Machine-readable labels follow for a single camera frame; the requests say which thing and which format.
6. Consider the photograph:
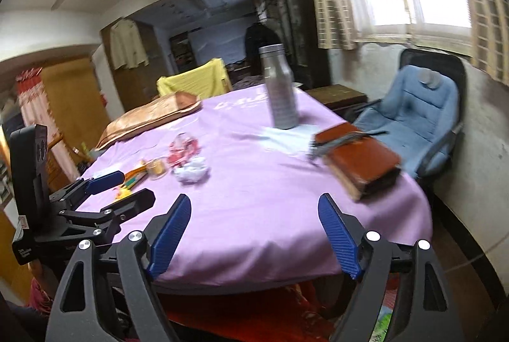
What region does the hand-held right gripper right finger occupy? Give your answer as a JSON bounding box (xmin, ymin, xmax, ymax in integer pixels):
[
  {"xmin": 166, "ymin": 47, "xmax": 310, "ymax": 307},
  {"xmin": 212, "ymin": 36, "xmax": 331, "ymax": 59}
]
[{"xmin": 317, "ymin": 193, "xmax": 456, "ymax": 342}]

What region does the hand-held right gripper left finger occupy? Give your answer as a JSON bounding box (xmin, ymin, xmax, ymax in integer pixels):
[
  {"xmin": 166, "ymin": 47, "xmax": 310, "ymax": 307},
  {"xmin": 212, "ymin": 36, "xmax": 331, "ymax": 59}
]
[{"xmin": 45, "ymin": 194, "xmax": 192, "ymax": 342}]

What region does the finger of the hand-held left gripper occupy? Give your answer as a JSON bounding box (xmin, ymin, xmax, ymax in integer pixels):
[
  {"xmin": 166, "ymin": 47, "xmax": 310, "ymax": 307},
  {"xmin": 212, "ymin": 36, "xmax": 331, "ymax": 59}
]
[
  {"xmin": 59, "ymin": 189, "xmax": 156, "ymax": 247},
  {"xmin": 50, "ymin": 171, "xmax": 126, "ymax": 215}
]

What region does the small cardboard medicine box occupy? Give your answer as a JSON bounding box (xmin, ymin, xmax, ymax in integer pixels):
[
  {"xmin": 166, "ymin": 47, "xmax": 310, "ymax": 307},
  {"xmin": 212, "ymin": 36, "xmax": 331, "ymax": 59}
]
[{"xmin": 125, "ymin": 165, "xmax": 150, "ymax": 187}]

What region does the small amber plastic cup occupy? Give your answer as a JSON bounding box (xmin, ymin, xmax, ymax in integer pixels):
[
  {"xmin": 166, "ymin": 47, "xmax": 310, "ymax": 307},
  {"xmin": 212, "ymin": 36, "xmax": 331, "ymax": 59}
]
[{"xmin": 145, "ymin": 159, "xmax": 168, "ymax": 180}]

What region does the white foam net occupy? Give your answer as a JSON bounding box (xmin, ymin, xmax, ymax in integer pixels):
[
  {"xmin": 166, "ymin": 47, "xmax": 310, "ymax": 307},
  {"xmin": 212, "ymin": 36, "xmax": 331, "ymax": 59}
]
[{"xmin": 172, "ymin": 157, "xmax": 209, "ymax": 183}]

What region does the red clear plastic wrapper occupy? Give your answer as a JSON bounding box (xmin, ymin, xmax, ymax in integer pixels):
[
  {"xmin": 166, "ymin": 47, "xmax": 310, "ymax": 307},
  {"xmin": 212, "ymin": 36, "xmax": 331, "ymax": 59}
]
[{"xmin": 169, "ymin": 133, "xmax": 199, "ymax": 167}]

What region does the person's left forearm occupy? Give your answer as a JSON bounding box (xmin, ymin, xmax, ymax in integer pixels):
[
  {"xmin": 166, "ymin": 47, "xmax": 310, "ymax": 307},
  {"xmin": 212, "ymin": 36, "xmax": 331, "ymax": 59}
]
[{"xmin": 28, "ymin": 261, "xmax": 60, "ymax": 311}]

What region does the brown gilt-edged book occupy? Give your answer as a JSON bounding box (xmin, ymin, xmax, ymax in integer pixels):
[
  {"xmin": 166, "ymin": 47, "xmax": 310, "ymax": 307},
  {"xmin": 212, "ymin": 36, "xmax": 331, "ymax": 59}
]
[{"xmin": 324, "ymin": 151, "xmax": 402, "ymax": 203}]

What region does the brown floral pillow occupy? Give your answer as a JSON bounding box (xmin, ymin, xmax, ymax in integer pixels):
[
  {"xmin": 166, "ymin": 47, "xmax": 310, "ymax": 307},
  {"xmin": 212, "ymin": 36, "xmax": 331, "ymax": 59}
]
[{"xmin": 96, "ymin": 91, "xmax": 203, "ymax": 149}]

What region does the brown leather notebook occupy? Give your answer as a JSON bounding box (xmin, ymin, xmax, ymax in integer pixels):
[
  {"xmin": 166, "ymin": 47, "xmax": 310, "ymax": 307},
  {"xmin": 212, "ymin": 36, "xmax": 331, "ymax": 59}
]
[{"xmin": 307, "ymin": 122, "xmax": 402, "ymax": 183}]

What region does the orange wooden door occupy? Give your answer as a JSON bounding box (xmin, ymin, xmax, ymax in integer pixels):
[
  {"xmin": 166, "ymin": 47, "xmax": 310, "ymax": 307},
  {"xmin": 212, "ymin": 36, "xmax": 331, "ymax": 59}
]
[{"xmin": 42, "ymin": 54, "xmax": 112, "ymax": 136}]

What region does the purple printed tablecloth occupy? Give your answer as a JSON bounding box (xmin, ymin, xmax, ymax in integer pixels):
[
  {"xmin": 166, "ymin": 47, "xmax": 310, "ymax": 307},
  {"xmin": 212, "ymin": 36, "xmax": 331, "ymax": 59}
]
[{"xmin": 73, "ymin": 83, "xmax": 434, "ymax": 287}]

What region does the dark wooden wardrobe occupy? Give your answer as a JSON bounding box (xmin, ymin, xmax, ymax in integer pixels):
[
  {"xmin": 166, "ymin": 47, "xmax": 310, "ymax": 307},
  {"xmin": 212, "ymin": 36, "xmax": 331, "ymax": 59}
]
[{"xmin": 100, "ymin": 18, "xmax": 176, "ymax": 112}]

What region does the yellow cloth covered chair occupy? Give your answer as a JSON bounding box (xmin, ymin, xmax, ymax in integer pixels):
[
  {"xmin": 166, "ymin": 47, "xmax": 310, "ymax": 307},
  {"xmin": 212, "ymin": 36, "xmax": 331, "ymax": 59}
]
[{"xmin": 156, "ymin": 58, "xmax": 233, "ymax": 100}]

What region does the dark wooden side table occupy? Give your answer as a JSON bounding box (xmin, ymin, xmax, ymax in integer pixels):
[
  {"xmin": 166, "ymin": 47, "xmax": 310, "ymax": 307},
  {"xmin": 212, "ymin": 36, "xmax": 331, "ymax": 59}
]
[{"xmin": 304, "ymin": 84, "xmax": 368, "ymax": 114}]

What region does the beige hanging jacket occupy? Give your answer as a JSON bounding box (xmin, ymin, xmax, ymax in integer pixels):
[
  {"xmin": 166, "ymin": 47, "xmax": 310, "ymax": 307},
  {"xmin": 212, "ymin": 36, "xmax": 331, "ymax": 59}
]
[{"xmin": 108, "ymin": 19, "xmax": 150, "ymax": 70}]

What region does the blue seat cushion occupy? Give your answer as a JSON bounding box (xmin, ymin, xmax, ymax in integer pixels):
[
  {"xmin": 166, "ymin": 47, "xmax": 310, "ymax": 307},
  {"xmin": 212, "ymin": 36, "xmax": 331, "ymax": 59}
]
[{"xmin": 353, "ymin": 65, "xmax": 460, "ymax": 171}]

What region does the stainless steel bottle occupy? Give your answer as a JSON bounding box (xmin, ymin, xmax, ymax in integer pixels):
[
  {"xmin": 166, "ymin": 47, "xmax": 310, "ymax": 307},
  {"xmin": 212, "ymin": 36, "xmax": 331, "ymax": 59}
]
[{"xmin": 258, "ymin": 43, "xmax": 300, "ymax": 130}]

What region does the black hanging coat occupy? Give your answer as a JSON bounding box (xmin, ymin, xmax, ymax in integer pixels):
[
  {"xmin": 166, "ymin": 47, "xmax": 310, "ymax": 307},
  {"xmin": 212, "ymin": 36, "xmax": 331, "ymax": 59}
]
[{"xmin": 244, "ymin": 24, "xmax": 284, "ymax": 68}]

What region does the blue cushioned chair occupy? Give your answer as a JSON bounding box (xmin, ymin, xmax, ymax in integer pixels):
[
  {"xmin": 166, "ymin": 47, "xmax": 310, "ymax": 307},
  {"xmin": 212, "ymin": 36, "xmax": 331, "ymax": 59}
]
[{"xmin": 344, "ymin": 48, "xmax": 467, "ymax": 183}]

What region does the dark wooden display cabinet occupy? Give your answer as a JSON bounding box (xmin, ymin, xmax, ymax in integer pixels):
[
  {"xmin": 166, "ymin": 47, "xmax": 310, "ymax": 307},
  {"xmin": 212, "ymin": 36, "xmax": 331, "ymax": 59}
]
[{"xmin": 278, "ymin": 0, "xmax": 331, "ymax": 90}]

